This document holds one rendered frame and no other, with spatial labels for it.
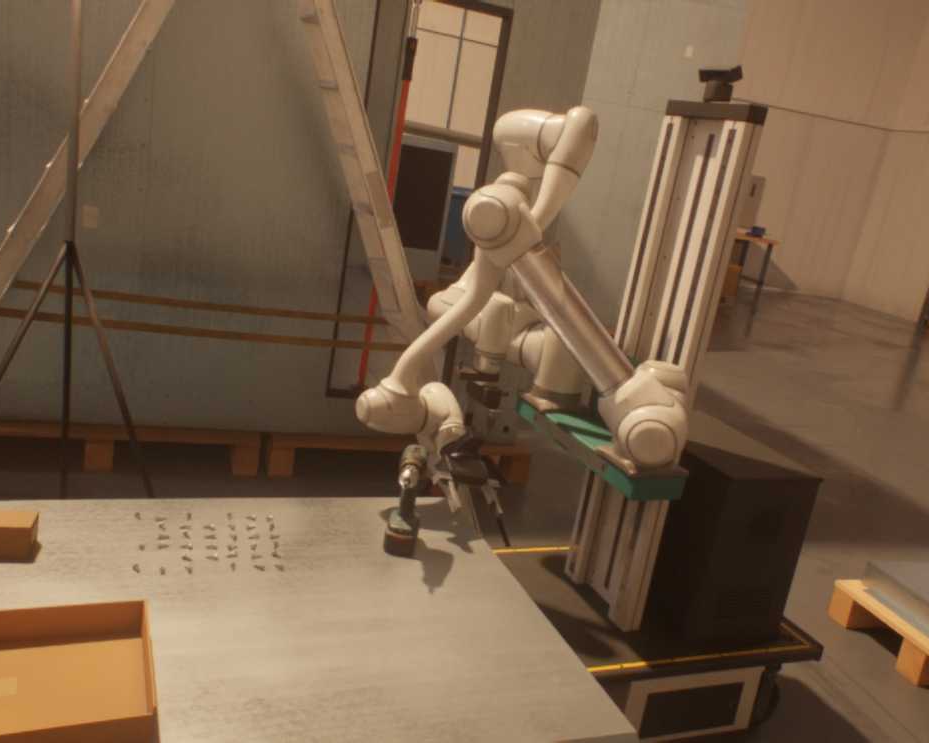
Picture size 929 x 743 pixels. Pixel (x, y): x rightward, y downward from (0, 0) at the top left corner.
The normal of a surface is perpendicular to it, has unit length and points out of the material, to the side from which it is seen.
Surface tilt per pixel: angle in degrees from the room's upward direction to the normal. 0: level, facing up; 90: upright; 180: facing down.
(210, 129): 90
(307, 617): 0
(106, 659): 0
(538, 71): 90
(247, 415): 90
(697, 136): 90
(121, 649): 0
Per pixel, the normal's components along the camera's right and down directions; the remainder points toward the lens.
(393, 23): 0.33, 0.29
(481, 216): -0.25, 0.13
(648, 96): -0.01, 0.25
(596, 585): -0.89, -0.04
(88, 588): 0.18, -0.95
